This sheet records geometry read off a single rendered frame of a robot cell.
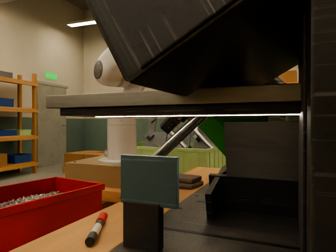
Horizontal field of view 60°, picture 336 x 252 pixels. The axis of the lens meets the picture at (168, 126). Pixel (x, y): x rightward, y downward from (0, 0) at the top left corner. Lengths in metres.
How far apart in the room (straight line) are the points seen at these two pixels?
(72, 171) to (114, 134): 0.23
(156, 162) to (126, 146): 0.73
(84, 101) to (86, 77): 9.03
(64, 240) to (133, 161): 0.18
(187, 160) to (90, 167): 0.57
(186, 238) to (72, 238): 0.19
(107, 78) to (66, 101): 0.71
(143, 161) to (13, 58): 7.25
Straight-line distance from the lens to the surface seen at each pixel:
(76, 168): 1.22
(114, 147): 1.16
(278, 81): 0.61
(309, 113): 0.23
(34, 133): 7.07
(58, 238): 0.55
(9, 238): 0.72
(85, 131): 9.37
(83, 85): 9.47
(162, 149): 0.48
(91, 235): 0.50
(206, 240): 0.51
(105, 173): 1.13
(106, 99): 0.40
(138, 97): 0.37
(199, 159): 1.52
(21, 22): 8.00
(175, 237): 0.52
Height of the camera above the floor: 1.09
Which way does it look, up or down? level
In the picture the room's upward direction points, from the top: straight up
